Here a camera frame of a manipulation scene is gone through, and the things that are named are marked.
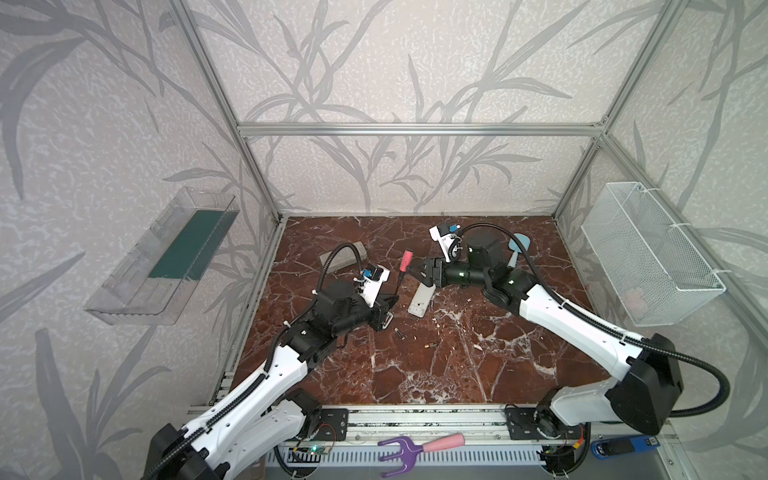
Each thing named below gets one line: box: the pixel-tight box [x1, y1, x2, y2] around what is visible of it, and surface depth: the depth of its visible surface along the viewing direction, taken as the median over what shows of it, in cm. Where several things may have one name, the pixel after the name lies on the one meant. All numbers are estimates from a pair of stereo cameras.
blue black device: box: [591, 435, 661, 460], surface depth 69 cm
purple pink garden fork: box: [378, 433, 465, 478], surface depth 72 cm
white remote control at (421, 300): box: [408, 282, 436, 318], surface depth 97 cm
